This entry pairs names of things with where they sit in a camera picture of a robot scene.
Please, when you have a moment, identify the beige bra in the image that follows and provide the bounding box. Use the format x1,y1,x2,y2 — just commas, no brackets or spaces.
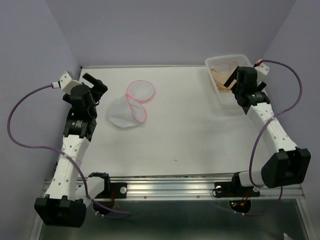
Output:
210,68,235,93

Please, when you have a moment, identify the white mesh laundry bag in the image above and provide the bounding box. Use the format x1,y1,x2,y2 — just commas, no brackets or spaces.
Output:
107,80,156,129

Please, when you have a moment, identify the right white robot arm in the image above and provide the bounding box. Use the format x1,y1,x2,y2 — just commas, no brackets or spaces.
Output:
213,63,311,198

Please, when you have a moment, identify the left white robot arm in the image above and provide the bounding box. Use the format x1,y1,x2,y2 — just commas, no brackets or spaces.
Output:
34,72,108,228

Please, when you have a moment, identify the white plastic basket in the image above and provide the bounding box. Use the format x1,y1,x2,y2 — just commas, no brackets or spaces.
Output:
205,54,252,109

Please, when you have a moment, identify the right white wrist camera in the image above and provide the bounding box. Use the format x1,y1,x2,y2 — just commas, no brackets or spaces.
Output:
254,59,270,83

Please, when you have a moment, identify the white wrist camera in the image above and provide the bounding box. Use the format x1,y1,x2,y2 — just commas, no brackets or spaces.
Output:
254,59,270,83
51,71,81,95

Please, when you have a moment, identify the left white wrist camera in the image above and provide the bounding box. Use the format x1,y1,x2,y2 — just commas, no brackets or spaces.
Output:
51,71,81,95

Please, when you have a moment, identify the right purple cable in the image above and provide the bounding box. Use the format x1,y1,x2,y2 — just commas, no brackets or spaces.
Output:
216,59,303,218

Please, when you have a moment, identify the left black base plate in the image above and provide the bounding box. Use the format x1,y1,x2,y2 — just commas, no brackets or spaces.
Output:
88,181,128,200

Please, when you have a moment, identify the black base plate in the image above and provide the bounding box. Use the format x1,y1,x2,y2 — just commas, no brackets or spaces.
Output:
88,181,128,200
212,181,260,198

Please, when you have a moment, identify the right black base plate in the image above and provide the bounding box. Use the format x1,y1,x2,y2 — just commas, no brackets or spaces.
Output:
212,181,260,198

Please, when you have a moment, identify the aluminium mounting rail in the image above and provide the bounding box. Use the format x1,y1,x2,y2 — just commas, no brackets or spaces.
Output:
41,173,306,201

